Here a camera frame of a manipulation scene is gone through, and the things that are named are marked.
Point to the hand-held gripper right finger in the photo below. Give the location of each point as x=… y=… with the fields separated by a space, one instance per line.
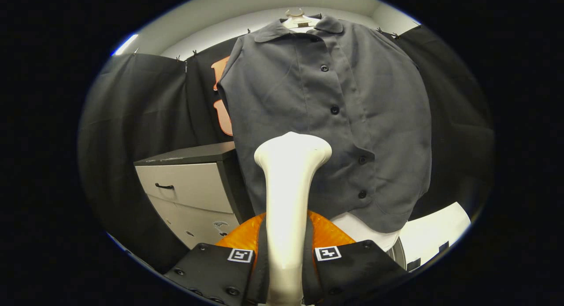
x=357 y=270

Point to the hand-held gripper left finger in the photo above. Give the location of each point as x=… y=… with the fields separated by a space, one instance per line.
x=211 y=270

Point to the white garment steamer head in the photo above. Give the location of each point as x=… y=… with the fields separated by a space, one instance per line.
x=286 y=209

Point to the grey button-up shirt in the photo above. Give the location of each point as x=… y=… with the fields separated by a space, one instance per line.
x=286 y=90

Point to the white garment hanger form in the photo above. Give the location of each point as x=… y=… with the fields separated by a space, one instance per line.
x=361 y=231

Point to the grey drawer cabinet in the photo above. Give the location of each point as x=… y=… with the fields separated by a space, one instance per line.
x=189 y=187

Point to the white flat board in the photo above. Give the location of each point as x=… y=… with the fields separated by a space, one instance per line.
x=436 y=231

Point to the black backdrop cloth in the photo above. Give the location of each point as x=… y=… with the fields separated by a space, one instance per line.
x=132 y=121

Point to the rectangular ceiling light panel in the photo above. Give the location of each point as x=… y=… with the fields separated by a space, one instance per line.
x=125 y=45

